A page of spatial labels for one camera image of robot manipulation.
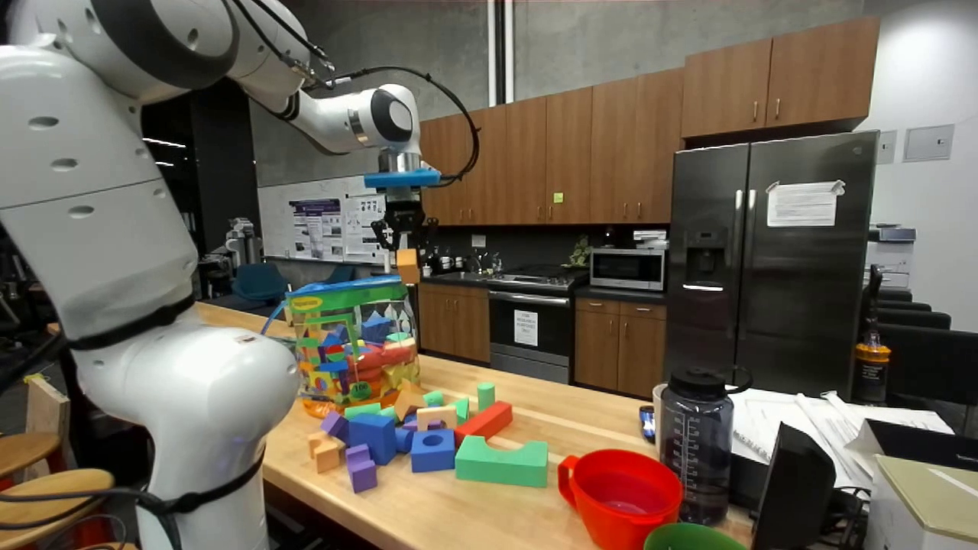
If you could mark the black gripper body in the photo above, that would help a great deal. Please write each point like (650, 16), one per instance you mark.
(399, 216)

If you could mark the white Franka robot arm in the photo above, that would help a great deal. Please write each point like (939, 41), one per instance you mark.
(123, 307)

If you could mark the clear plastic block bag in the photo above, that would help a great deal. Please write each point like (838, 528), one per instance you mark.
(352, 345)

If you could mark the small green foam block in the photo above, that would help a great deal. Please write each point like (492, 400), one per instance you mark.
(436, 398)

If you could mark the flat green foam block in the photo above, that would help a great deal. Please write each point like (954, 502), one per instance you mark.
(363, 409)

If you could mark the tan foam arch block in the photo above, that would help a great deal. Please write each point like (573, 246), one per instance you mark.
(436, 418)

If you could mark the red foam bar block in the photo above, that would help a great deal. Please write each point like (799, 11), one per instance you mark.
(487, 420)

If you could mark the blue foam block with hole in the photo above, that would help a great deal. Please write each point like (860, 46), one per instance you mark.
(432, 450)

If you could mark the orange foam block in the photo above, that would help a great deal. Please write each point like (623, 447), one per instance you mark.
(328, 452)

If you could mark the small purple foam block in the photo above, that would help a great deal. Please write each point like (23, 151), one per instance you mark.
(363, 473)

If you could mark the large green foam arch block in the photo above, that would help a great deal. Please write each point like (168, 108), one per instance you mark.
(499, 463)

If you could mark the white poster board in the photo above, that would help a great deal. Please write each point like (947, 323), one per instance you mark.
(317, 229)

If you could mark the wooden base cabinet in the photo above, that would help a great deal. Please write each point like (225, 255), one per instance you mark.
(455, 323)
(617, 345)

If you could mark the black built-in oven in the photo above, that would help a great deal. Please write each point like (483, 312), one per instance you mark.
(530, 330)

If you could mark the small green foam cube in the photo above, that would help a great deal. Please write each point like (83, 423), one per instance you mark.
(487, 395)

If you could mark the steel microwave oven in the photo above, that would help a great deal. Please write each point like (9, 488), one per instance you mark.
(626, 270)

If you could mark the dark smartphone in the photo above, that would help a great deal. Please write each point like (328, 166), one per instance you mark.
(650, 423)

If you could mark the red plastic cup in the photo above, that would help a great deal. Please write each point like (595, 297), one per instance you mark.
(615, 498)

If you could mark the dark translucent water bottle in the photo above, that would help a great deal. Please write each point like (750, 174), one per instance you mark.
(698, 447)

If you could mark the black refrigerator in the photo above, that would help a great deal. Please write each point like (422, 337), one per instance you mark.
(775, 294)

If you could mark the white paper sheet on fridge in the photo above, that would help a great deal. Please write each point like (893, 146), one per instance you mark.
(804, 204)

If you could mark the green plastic bowl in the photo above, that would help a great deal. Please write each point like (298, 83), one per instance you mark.
(692, 538)

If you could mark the white papers pile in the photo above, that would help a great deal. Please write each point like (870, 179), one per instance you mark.
(804, 418)

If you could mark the wooden chair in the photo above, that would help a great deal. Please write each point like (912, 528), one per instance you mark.
(48, 490)

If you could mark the black monitor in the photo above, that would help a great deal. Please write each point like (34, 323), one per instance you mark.
(792, 492)

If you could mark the orange drink bottle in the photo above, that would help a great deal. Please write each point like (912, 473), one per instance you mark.
(871, 370)

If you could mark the black office chair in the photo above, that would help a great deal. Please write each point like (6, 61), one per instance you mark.
(932, 355)

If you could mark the white cardboard box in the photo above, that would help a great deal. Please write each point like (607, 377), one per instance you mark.
(920, 498)

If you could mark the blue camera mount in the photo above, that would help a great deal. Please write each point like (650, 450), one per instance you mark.
(402, 181)

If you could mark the long wooden wall cabinet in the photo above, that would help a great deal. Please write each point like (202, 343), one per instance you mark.
(552, 157)

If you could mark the tall wooden wall cabinet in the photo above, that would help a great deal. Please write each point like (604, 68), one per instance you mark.
(781, 80)

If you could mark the grey wall panel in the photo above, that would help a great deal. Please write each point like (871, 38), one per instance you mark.
(931, 143)

